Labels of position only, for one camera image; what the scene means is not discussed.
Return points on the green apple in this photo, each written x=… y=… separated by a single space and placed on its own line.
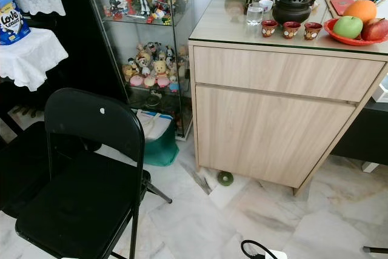
x=348 y=26

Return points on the orange fruit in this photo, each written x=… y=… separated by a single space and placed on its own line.
x=361 y=9

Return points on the black incense burner pot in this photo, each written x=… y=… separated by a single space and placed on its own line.
x=292 y=9

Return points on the black padded seat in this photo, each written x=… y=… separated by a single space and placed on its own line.
x=21 y=171

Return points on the glass display cabinet with figurines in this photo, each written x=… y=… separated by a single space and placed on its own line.
x=145 y=37

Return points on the plain white draped cloth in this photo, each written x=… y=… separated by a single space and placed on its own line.
x=33 y=56

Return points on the small green round disc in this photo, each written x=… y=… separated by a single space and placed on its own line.
x=225 y=178

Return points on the small red tea cup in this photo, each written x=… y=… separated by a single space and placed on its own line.
x=313 y=30
x=268 y=28
x=291 y=30

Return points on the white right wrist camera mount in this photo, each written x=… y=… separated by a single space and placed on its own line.
x=276 y=255

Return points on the light wooden cabinet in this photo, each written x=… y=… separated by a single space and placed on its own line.
x=273 y=119

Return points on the small white cup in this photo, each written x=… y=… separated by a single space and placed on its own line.
x=265 y=5

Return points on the red book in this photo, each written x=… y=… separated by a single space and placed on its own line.
x=341 y=6

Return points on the clear glass of water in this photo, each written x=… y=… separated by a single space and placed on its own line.
x=254 y=15

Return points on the blue Love Letters tin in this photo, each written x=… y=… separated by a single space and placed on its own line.
x=13 y=22

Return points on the black folding chair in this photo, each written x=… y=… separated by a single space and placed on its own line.
x=91 y=210

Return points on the black wooden table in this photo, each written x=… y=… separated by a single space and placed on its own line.
x=79 y=28

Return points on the red apple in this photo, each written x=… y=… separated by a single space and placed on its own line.
x=377 y=30

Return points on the red fruit plate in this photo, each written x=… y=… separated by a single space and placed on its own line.
x=348 y=41

